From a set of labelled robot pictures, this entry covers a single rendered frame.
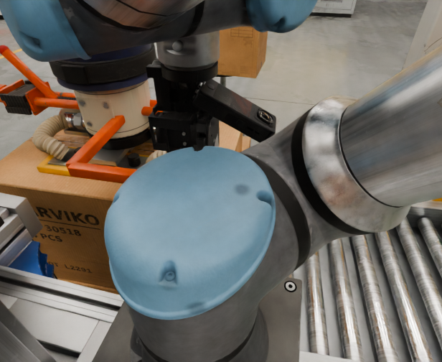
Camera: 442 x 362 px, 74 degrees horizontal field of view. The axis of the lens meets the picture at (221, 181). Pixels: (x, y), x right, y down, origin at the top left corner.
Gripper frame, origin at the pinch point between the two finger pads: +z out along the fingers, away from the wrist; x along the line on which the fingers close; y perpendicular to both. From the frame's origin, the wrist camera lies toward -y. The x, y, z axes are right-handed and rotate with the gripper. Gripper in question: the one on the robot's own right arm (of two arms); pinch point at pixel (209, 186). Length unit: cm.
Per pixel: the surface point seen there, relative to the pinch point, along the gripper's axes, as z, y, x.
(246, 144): 54, 4, -98
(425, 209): 49, -71, -59
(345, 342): 54, -36, -4
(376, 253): 59, -53, -42
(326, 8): 96, -90, -757
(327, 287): 59, -34, -24
